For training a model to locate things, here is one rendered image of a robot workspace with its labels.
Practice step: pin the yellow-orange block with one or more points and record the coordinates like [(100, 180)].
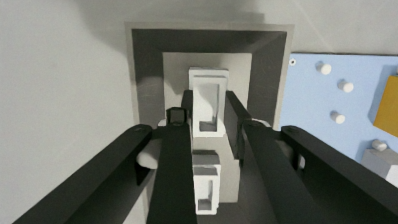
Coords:
[(387, 115)]

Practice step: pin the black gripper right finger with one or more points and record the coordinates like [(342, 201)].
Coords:
[(345, 191)]

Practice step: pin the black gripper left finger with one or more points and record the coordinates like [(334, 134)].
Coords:
[(105, 189)]

